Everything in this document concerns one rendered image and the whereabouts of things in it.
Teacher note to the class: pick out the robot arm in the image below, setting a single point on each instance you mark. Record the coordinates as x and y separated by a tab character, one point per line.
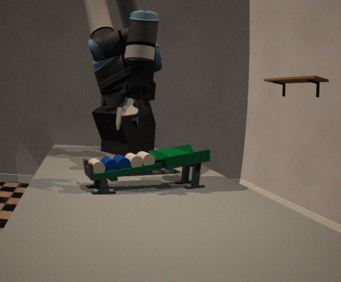
110	54

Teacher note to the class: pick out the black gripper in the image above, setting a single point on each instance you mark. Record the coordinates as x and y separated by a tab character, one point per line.
136	89

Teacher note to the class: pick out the tan plastic bar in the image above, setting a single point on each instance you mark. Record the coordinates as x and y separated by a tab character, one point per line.
98	166
148	159
134	159

